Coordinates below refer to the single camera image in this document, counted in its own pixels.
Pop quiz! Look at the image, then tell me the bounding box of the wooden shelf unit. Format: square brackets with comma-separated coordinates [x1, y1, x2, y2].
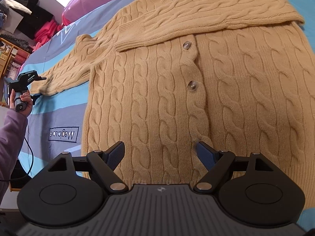
[0, 38, 30, 107]

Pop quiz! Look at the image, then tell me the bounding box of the purple sleeved left forearm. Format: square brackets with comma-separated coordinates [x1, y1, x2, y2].
[1, 109, 28, 201]

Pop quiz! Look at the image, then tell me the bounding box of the blue grey patterned bed sheet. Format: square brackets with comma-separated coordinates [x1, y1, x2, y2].
[17, 0, 315, 231]

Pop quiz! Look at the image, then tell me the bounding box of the person's left hand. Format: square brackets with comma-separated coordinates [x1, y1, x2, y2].
[10, 89, 32, 118]

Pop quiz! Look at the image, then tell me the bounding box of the pile of clothes on shelf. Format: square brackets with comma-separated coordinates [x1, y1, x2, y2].
[0, 0, 65, 53]

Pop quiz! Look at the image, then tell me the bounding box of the tan cable-knit cardigan sweater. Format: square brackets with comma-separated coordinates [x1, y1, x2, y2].
[29, 0, 315, 209]

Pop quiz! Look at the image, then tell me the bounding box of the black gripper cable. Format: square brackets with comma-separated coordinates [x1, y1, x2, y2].
[0, 136, 35, 183]

